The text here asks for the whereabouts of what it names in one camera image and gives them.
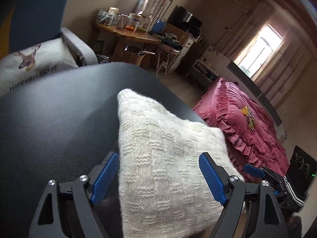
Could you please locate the pink cloth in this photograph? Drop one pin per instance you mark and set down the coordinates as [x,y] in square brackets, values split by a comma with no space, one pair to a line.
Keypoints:
[249,131]

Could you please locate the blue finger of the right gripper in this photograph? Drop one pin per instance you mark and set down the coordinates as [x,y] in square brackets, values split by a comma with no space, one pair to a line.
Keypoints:
[254,171]

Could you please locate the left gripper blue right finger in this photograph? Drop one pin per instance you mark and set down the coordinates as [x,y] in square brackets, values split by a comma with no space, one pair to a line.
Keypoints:
[226,189]

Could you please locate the jar with oranges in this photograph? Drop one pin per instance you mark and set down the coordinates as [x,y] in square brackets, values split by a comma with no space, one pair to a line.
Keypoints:
[133,21]

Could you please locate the black monitor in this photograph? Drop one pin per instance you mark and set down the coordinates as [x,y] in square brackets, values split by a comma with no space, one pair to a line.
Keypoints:
[185,20]

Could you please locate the cream knitted sweater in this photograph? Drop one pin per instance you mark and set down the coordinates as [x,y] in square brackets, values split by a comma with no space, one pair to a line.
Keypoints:
[162,191]

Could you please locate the wooden side table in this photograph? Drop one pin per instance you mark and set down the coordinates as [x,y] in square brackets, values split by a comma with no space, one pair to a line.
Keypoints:
[124,37]

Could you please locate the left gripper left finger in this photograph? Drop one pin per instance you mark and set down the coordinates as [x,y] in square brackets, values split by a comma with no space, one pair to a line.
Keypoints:
[89,189]

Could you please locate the blue bag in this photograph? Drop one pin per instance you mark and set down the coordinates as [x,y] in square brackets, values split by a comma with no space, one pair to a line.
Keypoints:
[159,26]

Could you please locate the deer print cushion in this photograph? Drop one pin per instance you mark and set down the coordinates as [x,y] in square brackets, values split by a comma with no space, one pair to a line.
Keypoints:
[30,64]

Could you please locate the grey yellow blue armchair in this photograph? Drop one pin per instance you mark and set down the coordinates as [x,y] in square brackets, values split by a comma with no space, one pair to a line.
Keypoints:
[28,22]

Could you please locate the far window curtain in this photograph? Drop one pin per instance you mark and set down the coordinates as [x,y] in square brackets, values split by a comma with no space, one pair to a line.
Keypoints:
[272,56]

